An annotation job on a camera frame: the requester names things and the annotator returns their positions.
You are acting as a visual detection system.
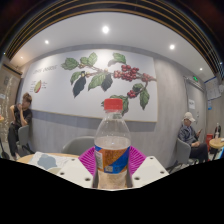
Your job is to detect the round wooden table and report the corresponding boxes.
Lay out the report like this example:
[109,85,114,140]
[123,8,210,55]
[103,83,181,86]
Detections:
[208,137,224,161]

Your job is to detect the grey rounded chair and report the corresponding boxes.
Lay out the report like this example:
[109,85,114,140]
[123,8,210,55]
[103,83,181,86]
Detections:
[60,135,98,157]

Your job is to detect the white paper sheet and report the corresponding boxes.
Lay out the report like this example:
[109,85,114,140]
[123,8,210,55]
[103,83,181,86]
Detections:
[188,98,196,111]

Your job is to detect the grey door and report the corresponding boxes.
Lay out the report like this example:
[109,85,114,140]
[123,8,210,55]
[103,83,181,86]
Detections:
[183,75,208,134]

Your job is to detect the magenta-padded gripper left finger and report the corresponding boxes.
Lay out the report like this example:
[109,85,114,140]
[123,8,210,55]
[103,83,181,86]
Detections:
[55,146,99,190]

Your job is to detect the white notice board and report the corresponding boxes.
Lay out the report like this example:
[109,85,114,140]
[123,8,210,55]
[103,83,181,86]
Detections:
[203,76,223,101]

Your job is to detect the white paper with blue-grey print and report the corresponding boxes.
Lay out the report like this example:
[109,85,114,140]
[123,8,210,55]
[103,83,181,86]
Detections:
[28,151,73,175]

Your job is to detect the round ceiling lights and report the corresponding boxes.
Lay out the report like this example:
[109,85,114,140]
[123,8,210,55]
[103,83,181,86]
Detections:
[19,24,205,73]

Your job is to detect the coffee plant wall mural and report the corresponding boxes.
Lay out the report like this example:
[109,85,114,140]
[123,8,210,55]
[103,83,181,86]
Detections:
[21,48,159,123]

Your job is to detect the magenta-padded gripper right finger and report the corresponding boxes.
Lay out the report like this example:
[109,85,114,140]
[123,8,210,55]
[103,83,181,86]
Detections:
[127,145,170,190]

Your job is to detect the red container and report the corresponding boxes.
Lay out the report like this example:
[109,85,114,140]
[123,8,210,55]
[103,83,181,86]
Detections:
[205,133,214,148]

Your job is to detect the small dark bottle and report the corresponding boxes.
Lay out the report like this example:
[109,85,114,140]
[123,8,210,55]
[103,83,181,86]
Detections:
[214,122,222,140]

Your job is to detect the clear red-capped drink bottle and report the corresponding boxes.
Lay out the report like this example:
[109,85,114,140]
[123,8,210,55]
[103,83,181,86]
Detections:
[93,98,132,190]

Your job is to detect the person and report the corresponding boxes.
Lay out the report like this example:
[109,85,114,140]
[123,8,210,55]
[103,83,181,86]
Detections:
[177,111,209,164]
[7,92,34,159]

